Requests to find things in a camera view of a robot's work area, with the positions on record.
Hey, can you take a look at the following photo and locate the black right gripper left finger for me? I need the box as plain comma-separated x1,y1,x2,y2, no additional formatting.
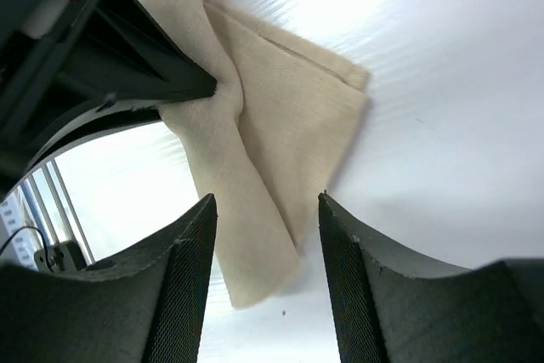
1,195,217,362

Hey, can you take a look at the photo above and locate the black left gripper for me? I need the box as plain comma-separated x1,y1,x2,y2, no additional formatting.
1,0,217,196

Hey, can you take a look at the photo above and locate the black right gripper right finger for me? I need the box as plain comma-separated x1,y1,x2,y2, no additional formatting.
319,193,543,362

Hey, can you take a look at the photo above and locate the beige cloth napkin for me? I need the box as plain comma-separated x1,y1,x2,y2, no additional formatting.
139,0,369,309

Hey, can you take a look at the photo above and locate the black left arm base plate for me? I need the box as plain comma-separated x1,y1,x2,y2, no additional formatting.
34,241,88,274

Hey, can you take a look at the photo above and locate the aluminium mounting rail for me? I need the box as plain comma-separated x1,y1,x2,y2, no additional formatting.
7,159,95,269

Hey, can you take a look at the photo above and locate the white slotted cable duct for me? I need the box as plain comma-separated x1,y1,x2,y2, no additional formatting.
0,192,39,273

